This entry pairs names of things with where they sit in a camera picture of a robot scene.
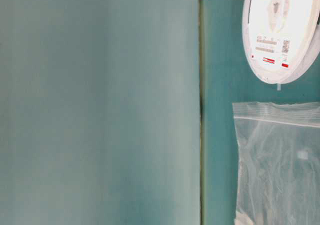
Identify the green mat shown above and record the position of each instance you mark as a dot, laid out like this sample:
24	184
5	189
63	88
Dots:
119	112

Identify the white component reel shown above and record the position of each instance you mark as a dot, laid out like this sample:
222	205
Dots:
281	38

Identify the clear plastic zip bag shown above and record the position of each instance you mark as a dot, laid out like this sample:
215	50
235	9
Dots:
279	163

